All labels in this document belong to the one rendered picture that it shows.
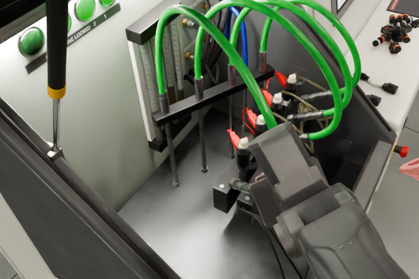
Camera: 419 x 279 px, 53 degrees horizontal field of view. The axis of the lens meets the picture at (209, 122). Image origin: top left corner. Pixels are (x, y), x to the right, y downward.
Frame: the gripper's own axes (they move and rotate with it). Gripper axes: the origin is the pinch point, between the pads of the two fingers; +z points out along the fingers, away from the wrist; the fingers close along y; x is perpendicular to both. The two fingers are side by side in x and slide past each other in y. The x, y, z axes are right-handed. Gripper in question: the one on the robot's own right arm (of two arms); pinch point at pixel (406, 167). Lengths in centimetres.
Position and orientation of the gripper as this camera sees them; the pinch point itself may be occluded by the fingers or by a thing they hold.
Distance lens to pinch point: 75.5
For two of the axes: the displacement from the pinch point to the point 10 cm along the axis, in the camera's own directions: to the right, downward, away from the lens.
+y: -5.0, -8.6, -1.1
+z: -4.5, 1.5, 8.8
